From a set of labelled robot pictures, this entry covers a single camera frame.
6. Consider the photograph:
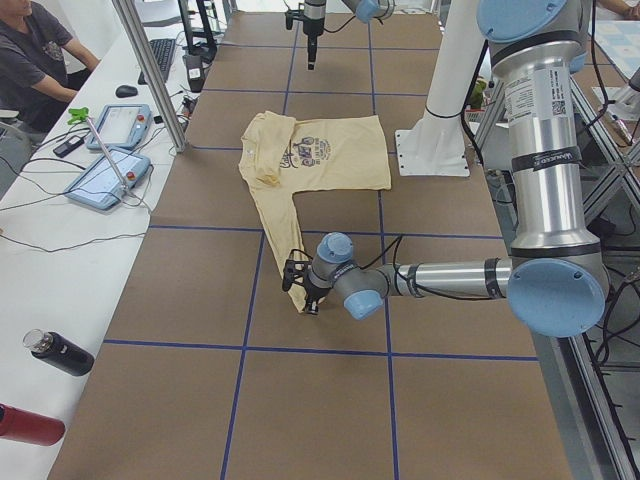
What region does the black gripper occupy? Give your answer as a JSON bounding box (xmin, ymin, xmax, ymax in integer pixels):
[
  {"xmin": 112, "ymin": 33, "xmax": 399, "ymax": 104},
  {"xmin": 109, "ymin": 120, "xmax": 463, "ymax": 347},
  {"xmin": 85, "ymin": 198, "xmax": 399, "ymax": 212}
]
[
  {"xmin": 305, "ymin": 31, "xmax": 321, "ymax": 70},
  {"xmin": 303, "ymin": 280, "xmax": 330, "ymax": 315}
]

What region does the beige long sleeve graphic shirt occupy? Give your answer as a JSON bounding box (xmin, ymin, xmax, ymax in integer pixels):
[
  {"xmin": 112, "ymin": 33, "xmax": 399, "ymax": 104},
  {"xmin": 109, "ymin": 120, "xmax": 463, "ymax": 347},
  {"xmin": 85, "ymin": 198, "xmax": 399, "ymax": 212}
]
[{"xmin": 238, "ymin": 110, "xmax": 393, "ymax": 315}]

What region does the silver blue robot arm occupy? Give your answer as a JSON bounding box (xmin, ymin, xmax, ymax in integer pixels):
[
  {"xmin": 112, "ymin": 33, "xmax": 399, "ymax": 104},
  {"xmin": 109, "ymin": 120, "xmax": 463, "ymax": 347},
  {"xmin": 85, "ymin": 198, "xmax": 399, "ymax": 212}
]
[
  {"xmin": 287, "ymin": 0, "xmax": 395, "ymax": 70},
  {"xmin": 301, "ymin": 1, "xmax": 608, "ymax": 338}
]

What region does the black monitor stand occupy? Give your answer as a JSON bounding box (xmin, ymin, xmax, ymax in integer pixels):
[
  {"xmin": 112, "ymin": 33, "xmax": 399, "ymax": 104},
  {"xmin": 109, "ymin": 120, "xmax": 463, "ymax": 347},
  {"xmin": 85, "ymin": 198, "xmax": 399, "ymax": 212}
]
[{"xmin": 177, "ymin": 0, "xmax": 218, "ymax": 64}]

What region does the black keyboard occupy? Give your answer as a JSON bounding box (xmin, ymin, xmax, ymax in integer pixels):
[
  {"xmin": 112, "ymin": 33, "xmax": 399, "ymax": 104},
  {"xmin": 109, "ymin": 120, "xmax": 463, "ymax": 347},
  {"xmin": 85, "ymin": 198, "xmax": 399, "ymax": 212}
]
[{"xmin": 149, "ymin": 38, "xmax": 176, "ymax": 82}]

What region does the black computer mouse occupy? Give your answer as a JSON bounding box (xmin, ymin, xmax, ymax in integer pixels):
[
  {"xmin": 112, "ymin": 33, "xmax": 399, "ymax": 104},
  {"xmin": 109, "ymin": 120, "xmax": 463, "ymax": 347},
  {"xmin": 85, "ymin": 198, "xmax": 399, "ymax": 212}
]
[{"xmin": 115, "ymin": 85, "xmax": 138, "ymax": 98}]

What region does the far blue teach pendant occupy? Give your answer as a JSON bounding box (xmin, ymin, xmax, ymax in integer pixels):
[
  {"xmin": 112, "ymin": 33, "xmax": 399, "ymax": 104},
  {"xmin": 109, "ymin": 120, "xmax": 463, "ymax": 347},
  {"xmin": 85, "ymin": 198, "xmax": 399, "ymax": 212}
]
[{"xmin": 89, "ymin": 104, "xmax": 152, "ymax": 150}]

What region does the blue teach pendant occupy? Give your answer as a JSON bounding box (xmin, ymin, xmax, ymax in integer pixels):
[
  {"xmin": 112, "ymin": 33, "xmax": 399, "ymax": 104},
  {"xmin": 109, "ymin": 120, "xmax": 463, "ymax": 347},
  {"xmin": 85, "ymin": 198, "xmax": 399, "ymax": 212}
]
[
  {"xmin": 63, "ymin": 147, "xmax": 151, "ymax": 211},
  {"xmin": 89, "ymin": 104, "xmax": 152, "ymax": 150}
]

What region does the green clip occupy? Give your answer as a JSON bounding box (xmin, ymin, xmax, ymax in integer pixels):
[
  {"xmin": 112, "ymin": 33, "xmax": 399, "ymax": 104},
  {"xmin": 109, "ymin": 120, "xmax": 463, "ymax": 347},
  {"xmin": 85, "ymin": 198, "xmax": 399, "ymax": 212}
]
[{"xmin": 67, "ymin": 107, "xmax": 91, "ymax": 125}]

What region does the near blue teach pendant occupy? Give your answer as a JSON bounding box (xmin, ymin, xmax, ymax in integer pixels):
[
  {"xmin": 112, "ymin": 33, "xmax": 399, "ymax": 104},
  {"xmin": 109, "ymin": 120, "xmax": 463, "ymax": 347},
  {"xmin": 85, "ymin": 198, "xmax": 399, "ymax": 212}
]
[{"xmin": 63, "ymin": 147, "xmax": 151, "ymax": 211}]

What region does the small black phone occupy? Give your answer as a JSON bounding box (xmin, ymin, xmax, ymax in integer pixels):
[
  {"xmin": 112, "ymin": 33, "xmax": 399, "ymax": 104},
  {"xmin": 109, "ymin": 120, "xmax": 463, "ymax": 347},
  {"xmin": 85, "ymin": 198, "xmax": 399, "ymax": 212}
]
[{"xmin": 53, "ymin": 135, "xmax": 84, "ymax": 158}]

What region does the black water bottle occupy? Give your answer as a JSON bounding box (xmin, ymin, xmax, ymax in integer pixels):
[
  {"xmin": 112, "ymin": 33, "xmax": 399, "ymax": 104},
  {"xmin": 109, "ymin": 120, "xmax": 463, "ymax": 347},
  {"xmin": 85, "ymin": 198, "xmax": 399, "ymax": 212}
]
[{"xmin": 23, "ymin": 329, "xmax": 94, "ymax": 377}]

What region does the seated person in dark shirt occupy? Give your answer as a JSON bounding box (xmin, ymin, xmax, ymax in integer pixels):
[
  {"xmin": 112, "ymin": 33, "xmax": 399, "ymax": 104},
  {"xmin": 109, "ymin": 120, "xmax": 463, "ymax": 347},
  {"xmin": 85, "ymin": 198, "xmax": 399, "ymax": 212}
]
[{"xmin": 1, "ymin": 1, "xmax": 99, "ymax": 133}]

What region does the red water bottle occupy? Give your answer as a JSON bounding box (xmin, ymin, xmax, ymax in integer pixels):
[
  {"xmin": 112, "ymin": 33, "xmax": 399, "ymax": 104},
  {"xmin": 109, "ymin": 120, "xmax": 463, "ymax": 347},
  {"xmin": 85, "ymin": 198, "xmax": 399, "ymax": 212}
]
[{"xmin": 1, "ymin": 404, "xmax": 66, "ymax": 446}]

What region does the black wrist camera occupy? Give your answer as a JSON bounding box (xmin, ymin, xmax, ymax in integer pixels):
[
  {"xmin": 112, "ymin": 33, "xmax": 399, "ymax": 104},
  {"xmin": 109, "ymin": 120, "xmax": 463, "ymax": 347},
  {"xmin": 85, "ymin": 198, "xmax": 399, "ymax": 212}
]
[
  {"xmin": 285, "ymin": 8, "xmax": 304, "ymax": 30},
  {"xmin": 282, "ymin": 259, "xmax": 311, "ymax": 292}
]

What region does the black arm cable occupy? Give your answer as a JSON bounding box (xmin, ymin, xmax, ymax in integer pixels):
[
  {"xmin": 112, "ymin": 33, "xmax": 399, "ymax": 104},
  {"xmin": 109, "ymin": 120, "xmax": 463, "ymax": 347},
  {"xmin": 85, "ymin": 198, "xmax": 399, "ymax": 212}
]
[{"xmin": 359, "ymin": 233, "xmax": 501, "ymax": 301}]

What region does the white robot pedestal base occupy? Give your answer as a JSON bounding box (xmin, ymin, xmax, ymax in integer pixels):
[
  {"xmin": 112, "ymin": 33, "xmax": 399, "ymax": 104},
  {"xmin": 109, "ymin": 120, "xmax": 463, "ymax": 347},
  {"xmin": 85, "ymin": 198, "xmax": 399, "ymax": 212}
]
[{"xmin": 395, "ymin": 0, "xmax": 487, "ymax": 177}]

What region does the aluminium frame post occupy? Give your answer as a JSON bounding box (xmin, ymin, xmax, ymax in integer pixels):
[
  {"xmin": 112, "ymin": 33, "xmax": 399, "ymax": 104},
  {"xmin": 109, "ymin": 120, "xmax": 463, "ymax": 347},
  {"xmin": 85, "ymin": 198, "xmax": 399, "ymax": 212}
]
[{"xmin": 112, "ymin": 0, "xmax": 187, "ymax": 153}]

